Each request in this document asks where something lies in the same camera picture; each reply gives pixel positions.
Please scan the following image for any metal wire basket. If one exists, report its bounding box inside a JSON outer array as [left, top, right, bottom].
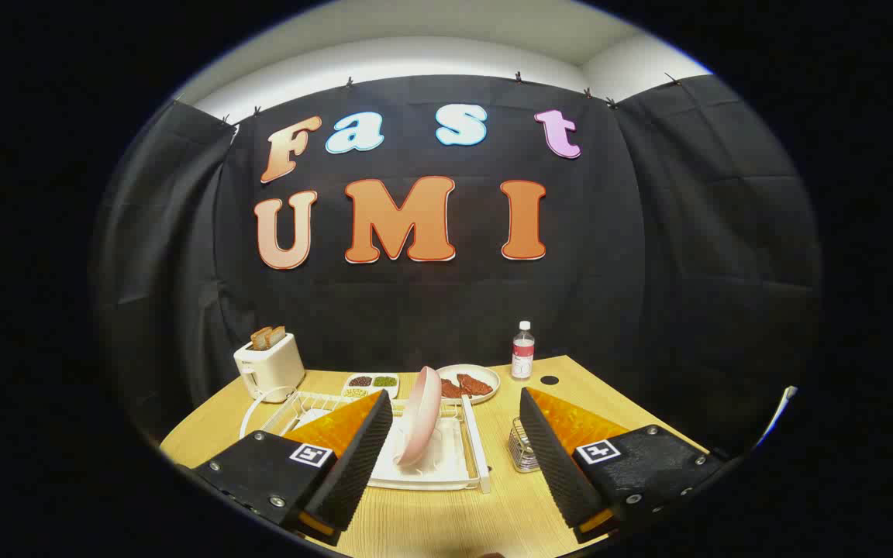
[[509, 417, 542, 474]]

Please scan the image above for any white divided dish with beans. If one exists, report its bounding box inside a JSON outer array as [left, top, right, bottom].
[[342, 373, 400, 401]]

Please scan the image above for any clear bottle with red label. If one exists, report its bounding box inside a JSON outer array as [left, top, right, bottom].
[[512, 321, 536, 381]]

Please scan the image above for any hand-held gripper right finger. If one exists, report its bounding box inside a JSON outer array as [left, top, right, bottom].
[[519, 387, 725, 545]]

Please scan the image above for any white wire dish rack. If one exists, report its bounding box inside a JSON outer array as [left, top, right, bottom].
[[260, 390, 491, 494]]

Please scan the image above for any white toaster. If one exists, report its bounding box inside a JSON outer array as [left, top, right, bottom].
[[233, 332, 306, 402]]

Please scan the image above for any pink plate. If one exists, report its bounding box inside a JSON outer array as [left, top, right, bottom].
[[394, 366, 443, 467]]

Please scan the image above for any white plate with meat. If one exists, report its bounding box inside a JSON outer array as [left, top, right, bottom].
[[436, 364, 502, 405]]

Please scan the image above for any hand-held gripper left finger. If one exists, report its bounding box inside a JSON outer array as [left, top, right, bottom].
[[192, 390, 394, 547]]

